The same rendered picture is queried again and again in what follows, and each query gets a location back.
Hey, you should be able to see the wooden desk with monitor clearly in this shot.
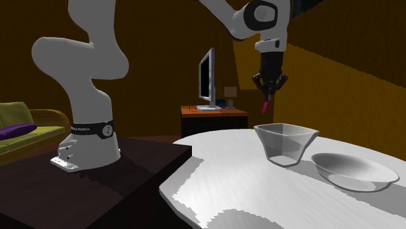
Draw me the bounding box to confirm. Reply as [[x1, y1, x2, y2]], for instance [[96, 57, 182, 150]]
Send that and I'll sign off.
[[180, 47, 249, 139]]

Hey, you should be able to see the white oval shallow bowl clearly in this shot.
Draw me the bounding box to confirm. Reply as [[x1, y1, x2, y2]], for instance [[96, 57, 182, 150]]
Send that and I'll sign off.
[[310, 152, 400, 193]]

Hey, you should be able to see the clear square glass bowl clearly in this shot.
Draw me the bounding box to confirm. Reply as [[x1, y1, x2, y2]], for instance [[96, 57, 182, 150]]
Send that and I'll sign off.
[[253, 122, 320, 168]]

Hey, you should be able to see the green sofa with purple cushion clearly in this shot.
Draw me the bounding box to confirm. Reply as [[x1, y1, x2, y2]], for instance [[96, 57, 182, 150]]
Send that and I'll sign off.
[[0, 101, 72, 167]]

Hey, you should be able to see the dark robot stand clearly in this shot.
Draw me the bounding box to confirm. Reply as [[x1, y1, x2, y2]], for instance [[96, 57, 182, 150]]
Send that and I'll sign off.
[[0, 136, 193, 229]]

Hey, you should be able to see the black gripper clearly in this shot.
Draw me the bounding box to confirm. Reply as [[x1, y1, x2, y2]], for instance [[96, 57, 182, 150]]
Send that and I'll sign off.
[[252, 51, 289, 100]]

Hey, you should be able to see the small pink red object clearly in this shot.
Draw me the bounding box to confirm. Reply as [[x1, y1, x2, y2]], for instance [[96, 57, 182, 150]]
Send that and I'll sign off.
[[260, 94, 273, 116]]

